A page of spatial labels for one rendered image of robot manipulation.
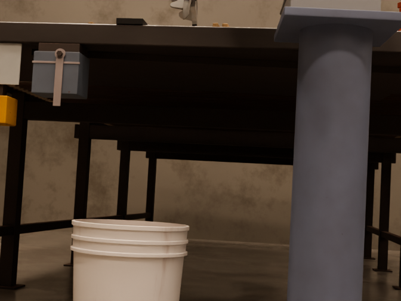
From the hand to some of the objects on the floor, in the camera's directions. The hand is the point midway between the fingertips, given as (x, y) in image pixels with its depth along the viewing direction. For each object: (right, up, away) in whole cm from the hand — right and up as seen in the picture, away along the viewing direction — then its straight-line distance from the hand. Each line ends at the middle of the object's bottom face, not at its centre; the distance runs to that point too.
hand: (191, 25), depth 218 cm
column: (+30, -96, -58) cm, 116 cm away
